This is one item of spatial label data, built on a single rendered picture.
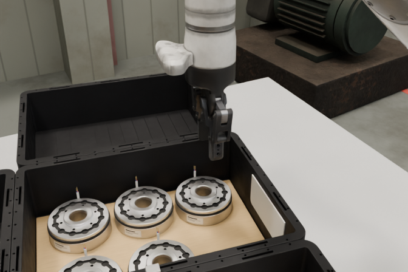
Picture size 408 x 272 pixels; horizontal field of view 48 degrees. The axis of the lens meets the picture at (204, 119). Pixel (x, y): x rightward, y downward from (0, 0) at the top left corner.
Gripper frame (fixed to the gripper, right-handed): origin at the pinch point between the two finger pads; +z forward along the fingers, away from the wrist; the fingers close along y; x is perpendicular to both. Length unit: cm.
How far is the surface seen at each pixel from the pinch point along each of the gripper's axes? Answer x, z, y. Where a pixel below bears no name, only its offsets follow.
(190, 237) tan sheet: 4.5, 16.3, -3.5
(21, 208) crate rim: 30.0, 6.2, -0.2
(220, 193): -2.6, 13.0, 2.3
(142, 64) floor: -31, 96, 264
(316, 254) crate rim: -8.1, 6.5, -21.5
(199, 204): 1.9, 13.1, 0.4
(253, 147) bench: -24, 29, 37
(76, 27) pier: 14, 56, 244
